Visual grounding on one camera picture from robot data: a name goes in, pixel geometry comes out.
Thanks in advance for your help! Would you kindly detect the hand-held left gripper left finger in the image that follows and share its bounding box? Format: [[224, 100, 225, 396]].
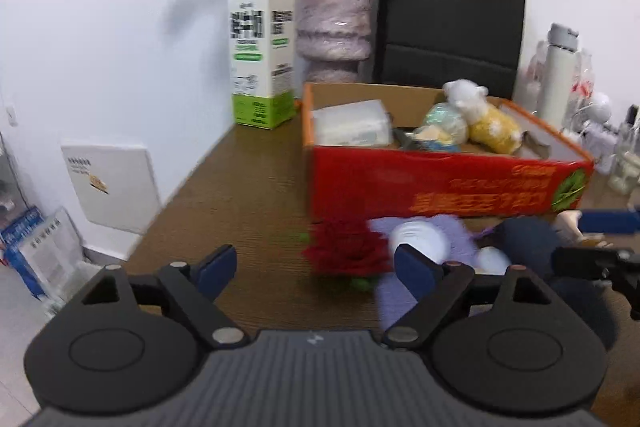
[[82, 244, 251, 349]]

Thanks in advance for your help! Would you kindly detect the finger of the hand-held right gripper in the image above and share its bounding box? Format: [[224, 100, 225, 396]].
[[579, 208, 640, 236], [551, 246, 640, 322]]

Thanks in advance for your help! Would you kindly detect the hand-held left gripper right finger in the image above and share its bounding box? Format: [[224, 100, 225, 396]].
[[382, 244, 558, 350]]

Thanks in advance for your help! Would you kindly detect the dark blue plush toy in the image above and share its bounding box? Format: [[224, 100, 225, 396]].
[[492, 216, 618, 350]]

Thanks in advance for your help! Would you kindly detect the red cardboard box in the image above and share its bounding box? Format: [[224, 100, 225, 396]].
[[301, 82, 596, 224]]

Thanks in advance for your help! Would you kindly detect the wooden desktop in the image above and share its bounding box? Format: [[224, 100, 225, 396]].
[[122, 99, 640, 413]]

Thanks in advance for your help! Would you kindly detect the purple plush toy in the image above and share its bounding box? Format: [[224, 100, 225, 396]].
[[369, 214, 511, 333]]

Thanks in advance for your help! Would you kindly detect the red artificial rose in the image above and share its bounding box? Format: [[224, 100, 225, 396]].
[[300, 219, 393, 292]]

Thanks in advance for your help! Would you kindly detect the white robot figure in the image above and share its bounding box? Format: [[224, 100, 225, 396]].
[[575, 93, 621, 172]]

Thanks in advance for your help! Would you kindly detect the yellow plush toy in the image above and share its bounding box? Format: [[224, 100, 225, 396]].
[[469, 106, 523, 156]]

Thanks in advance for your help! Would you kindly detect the white thermos bottle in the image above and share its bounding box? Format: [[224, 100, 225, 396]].
[[537, 23, 581, 128]]

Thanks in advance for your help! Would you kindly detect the clear plastic pack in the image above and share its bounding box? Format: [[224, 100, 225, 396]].
[[312, 99, 394, 148]]

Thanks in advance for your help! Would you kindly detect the white plush bear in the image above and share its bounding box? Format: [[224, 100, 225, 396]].
[[442, 79, 491, 124]]

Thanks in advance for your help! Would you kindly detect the blue white box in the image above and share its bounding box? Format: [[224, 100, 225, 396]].
[[0, 206, 86, 303]]

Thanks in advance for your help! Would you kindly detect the white green milk carton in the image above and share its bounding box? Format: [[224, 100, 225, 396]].
[[227, 0, 296, 130]]

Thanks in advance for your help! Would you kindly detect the black paper bag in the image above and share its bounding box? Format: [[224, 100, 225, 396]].
[[372, 0, 528, 100]]

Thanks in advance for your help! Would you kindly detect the pink marbled vase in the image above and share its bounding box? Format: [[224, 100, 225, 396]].
[[296, 0, 374, 84]]

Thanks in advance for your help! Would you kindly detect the white wall panel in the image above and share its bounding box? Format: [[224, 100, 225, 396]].
[[60, 139, 162, 237]]

